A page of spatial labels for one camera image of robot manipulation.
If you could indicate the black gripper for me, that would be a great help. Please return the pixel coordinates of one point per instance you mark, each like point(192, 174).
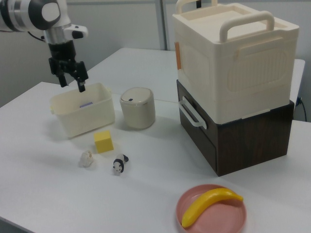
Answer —
point(62, 52)

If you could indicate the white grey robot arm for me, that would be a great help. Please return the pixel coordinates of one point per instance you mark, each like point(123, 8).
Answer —
point(36, 12)

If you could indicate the white plastic basket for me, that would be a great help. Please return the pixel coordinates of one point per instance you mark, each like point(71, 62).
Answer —
point(85, 121)

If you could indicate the purple foam block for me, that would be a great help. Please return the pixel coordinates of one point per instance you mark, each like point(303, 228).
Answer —
point(86, 105)

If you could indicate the yellow foam block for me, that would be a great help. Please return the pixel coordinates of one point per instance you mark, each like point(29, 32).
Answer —
point(104, 143)

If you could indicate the small beige lidded bin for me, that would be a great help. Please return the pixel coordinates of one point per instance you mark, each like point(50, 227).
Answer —
point(138, 111)

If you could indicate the toy panda figure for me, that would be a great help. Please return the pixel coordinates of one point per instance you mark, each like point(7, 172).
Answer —
point(119, 163)

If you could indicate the orange latch tab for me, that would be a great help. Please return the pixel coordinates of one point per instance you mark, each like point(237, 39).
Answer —
point(178, 55)

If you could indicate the black pole stand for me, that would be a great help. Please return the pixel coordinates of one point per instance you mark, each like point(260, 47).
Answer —
point(199, 3)

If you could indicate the cream plastic storage box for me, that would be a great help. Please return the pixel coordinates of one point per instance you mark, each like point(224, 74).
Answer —
point(243, 72)

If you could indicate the dark brown wooden drawer box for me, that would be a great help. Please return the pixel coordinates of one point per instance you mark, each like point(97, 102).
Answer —
point(243, 145)

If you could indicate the yellow toy banana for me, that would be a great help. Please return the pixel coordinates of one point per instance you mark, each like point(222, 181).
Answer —
point(206, 204)

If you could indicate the pink plate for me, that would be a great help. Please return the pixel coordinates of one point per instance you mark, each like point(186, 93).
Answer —
point(218, 218)

